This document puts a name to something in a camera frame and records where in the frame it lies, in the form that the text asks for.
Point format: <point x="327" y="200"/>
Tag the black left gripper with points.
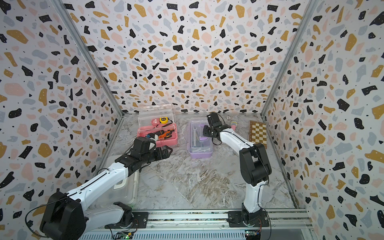
<point x="165" y="153"/>

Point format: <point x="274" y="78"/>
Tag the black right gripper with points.
<point x="205" y="133"/>

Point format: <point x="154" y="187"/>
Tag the purple toolbox with clear lid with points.
<point x="199" y="146"/>

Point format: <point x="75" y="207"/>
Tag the pink toolbox with clear lid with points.
<point x="146" y="114"/>

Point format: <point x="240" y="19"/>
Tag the white clear toolbox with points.
<point x="125" y="191"/>

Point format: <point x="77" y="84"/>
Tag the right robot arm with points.
<point x="255" y="167"/>

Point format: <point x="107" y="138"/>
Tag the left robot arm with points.
<point x="67" y="215"/>

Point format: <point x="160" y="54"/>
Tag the pink toy microphone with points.
<point x="234" y="125"/>

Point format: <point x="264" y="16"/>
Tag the orange black screwdriver pink box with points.
<point x="164" y="134"/>

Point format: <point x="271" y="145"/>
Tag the yellow tape measure in pink box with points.
<point x="163" y="120"/>

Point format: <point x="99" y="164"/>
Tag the wooden chessboard box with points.
<point x="258" y="133"/>

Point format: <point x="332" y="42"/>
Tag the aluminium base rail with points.
<point x="275" y="224"/>

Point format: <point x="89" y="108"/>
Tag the aluminium corner post left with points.
<point x="64" y="15"/>

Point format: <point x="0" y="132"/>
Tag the aluminium corner post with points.
<point x="64" y="15"/>
<point x="290" y="54"/>

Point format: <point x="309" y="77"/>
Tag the aluminium corner post right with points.
<point x="290" y="54"/>

